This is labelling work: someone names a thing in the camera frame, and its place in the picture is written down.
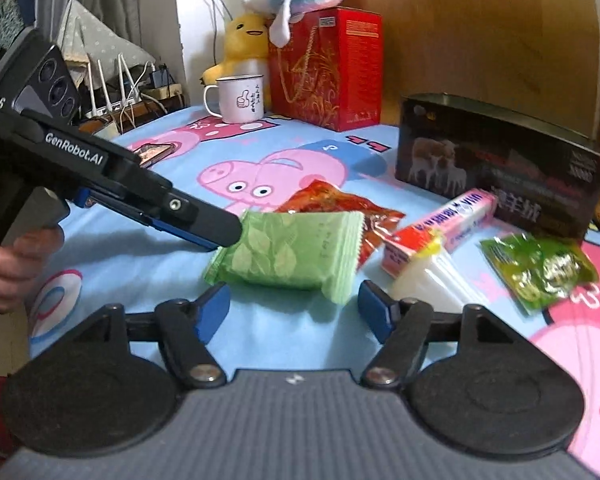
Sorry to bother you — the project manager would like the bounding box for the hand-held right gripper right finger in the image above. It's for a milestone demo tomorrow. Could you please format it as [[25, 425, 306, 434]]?
[[357, 280, 518, 388]]

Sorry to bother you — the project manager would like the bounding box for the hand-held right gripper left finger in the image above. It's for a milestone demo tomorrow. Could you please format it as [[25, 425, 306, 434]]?
[[77, 281, 232, 388]]

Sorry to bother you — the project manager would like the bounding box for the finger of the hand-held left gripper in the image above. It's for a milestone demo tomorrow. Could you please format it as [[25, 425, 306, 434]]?
[[77, 170, 244, 252]]

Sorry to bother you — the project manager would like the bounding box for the light green snack packet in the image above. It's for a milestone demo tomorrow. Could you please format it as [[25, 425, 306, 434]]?
[[202, 211, 366, 306]]

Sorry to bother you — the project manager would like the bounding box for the pink candy box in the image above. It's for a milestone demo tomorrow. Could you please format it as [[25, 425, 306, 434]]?
[[382, 189, 498, 278]]

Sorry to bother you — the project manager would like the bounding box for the red snack packet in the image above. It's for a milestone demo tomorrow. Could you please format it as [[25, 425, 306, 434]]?
[[272, 179, 406, 271]]

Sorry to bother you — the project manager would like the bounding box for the green foil snack packet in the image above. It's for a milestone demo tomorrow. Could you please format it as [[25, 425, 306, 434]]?
[[480, 232, 600, 317]]

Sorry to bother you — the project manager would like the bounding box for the black tin box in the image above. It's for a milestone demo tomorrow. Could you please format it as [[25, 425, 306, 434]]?
[[395, 92, 600, 241]]

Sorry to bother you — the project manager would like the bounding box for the person's left hand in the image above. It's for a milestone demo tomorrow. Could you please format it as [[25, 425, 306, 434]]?
[[0, 226, 65, 317]]

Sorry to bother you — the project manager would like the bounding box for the smartphone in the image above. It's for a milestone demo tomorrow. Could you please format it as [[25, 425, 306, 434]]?
[[130, 143, 177, 169]]

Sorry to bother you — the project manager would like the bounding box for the cartoon pig printed blanket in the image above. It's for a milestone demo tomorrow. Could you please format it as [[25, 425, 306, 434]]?
[[27, 105, 600, 461]]

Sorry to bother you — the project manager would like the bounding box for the white wifi router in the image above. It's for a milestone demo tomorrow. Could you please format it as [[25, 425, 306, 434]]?
[[84, 51, 142, 121]]

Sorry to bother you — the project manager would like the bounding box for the white enamel mug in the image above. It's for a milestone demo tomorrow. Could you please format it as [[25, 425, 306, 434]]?
[[203, 74, 266, 125]]

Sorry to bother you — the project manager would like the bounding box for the grey dotted cushion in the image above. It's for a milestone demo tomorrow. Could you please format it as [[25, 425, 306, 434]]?
[[57, 0, 156, 68]]

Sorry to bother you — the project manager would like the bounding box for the yellow duck plush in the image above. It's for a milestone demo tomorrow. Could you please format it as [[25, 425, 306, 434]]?
[[200, 12, 272, 111]]

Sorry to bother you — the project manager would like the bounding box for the red gift box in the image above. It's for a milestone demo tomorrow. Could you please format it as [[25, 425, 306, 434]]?
[[267, 6, 384, 132]]

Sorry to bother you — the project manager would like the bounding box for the wood-pattern panel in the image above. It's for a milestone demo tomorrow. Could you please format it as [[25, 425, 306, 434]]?
[[347, 0, 597, 133]]

